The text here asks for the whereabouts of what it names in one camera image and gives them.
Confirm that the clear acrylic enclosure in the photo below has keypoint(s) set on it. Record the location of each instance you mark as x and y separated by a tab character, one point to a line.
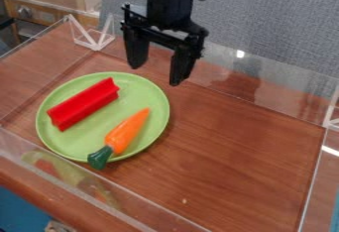
246	161

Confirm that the green plate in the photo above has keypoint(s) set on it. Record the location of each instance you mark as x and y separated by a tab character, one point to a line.
85	138

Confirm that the orange toy carrot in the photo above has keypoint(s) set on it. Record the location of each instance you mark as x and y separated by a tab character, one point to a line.
118	139

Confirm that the wooden cabinet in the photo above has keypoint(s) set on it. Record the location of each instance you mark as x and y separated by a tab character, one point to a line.
35	15

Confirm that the red toy block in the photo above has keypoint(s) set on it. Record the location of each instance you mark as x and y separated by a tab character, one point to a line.
73	110

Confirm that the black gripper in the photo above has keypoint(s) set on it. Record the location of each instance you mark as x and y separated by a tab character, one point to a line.
163	22

